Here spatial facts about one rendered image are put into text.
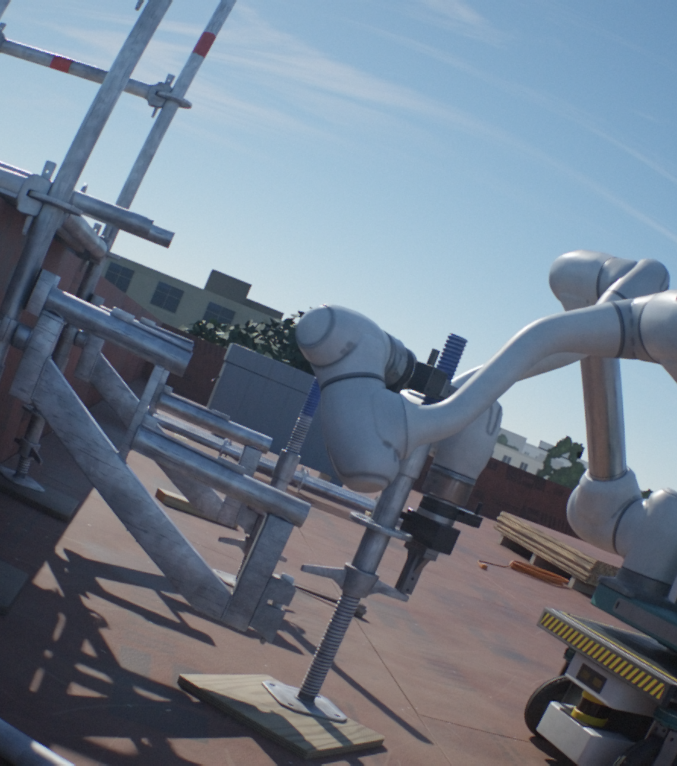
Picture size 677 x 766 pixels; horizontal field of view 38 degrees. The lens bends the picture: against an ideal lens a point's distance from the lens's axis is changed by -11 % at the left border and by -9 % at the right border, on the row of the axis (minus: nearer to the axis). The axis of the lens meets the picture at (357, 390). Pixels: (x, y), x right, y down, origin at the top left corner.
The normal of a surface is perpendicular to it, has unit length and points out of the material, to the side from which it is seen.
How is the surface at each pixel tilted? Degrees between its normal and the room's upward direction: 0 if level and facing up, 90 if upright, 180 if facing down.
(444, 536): 90
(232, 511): 90
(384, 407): 59
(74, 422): 90
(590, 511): 124
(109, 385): 90
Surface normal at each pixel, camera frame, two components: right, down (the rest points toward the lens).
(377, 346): 0.85, -0.22
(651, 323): -0.98, -0.12
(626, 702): 0.26, 0.08
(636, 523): -0.76, -0.36
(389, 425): 0.32, -0.29
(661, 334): -0.96, 0.14
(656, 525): -0.50, -0.28
